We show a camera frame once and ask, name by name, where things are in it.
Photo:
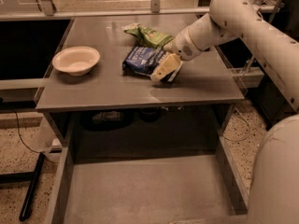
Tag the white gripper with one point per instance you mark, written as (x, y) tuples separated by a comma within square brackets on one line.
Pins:
[(183, 47)]

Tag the blue chip bag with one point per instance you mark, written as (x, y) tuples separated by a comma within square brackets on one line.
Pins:
[(143, 61)]

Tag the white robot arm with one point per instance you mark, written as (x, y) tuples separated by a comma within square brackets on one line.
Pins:
[(274, 189)]

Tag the green chip bag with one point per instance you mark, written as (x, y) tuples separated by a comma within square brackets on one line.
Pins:
[(146, 36)]

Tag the grey open top drawer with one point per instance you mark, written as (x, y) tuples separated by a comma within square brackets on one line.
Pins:
[(177, 169)]

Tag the grey cabinet counter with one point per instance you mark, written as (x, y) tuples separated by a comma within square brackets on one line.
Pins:
[(204, 80)]

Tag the white bowl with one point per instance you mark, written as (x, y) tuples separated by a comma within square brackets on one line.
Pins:
[(76, 61)]

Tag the black floor stand leg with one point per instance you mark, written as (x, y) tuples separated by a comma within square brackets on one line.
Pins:
[(33, 178)]

